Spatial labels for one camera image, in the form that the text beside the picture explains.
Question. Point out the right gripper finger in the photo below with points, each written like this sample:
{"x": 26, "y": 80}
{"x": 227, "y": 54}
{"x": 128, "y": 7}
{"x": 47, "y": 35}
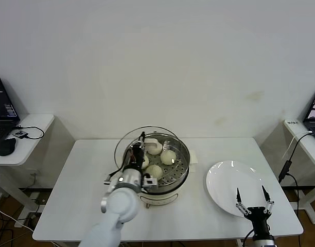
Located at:
{"x": 241, "y": 204}
{"x": 269, "y": 205}

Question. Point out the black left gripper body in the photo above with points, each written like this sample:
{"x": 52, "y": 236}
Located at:
{"x": 134, "y": 157}

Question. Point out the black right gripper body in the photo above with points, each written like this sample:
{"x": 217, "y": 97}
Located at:
{"x": 260, "y": 218}

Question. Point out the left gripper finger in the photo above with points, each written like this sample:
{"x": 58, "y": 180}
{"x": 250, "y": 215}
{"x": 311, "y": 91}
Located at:
{"x": 145, "y": 154}
{"x": 142, "y": 137}

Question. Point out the white steamed baozi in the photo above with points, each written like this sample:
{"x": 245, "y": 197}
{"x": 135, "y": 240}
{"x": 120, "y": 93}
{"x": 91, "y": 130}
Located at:
{"x": 156, "y": 151}
{"x": 146, "y": 163}
{"x": 155, "y": 172}
{"x": 168, "y": 157}

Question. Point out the round glass lid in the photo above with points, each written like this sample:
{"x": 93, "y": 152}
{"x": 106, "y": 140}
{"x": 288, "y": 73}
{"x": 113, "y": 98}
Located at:
{"x": 151, "y": 144}

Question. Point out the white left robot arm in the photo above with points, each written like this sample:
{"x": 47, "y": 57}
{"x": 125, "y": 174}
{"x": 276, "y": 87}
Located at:
{"x": 121, "y": 203}

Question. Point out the stainless steel steamer basket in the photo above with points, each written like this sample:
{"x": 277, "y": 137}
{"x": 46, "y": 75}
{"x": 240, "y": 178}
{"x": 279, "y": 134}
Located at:
{"x": 178, "y": 176}

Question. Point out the white round plate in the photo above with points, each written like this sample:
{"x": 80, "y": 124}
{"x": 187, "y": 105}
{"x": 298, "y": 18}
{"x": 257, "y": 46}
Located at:
{"x": 224, "y": 190}

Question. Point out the white side table with label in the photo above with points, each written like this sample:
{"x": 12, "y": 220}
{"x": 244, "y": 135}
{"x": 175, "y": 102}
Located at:
{"x": 312, "y": 154}

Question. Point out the small printed table label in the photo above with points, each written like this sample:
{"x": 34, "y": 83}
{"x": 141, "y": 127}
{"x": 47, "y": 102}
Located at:
{"x": 292, "y": 123}

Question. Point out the white side table with mouse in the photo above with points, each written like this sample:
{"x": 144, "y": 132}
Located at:
{"x": 36, "y": 123}

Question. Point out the small black usb hub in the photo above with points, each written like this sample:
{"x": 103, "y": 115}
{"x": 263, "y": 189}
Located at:
{"x": 19, "y": 134}

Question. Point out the black computer mouse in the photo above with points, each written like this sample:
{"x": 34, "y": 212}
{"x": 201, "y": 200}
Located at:
{"x": 7, "y": 147}

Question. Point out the white floor power strip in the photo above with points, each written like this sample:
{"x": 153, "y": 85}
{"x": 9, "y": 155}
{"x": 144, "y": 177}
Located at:
{"x": 23, "y": 223}

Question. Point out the black laptop with mouse beside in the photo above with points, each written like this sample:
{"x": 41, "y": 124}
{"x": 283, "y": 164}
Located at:
{"x": 3, "y": 103}

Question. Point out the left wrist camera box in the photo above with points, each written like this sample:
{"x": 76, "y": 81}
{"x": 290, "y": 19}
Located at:
{"x": 150, "y": 182}

